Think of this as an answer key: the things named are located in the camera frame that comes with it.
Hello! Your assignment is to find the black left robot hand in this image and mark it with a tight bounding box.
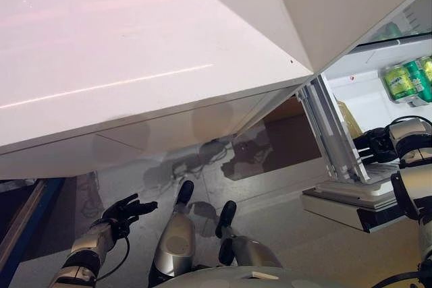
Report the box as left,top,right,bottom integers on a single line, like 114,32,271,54
101,193,159,231

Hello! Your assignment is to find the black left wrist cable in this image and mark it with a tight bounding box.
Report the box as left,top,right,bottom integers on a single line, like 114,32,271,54
97,230,132,282

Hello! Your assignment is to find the silver robot leg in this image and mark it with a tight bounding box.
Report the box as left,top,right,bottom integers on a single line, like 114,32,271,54
148,179,198,285
215,200,283,268

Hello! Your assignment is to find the tall white cabinet panel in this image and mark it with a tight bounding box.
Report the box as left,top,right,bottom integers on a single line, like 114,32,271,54
175,0,432,76

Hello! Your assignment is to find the white fridge drawer steel front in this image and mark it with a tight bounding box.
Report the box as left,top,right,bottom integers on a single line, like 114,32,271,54
296,36,432,233

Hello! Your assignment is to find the closed steel fridge drawer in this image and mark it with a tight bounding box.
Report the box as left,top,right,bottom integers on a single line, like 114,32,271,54
232,97,325,181

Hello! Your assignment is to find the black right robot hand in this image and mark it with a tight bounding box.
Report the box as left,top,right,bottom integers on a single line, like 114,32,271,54
352,127,401,164

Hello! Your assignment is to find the silver left robot leg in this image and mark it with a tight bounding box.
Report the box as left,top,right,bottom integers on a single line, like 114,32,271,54
148,179,198,285

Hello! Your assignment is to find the green drink can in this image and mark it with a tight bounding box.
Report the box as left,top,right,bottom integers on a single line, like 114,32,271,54
403,59,429,100
381,63,415,104
420,55,432,103

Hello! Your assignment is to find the blue metal frame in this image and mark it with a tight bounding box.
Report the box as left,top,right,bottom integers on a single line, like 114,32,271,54
0,176,67,288

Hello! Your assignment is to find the silver right robot leg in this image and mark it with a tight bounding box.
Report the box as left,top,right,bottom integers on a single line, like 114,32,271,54
215,200,283,268

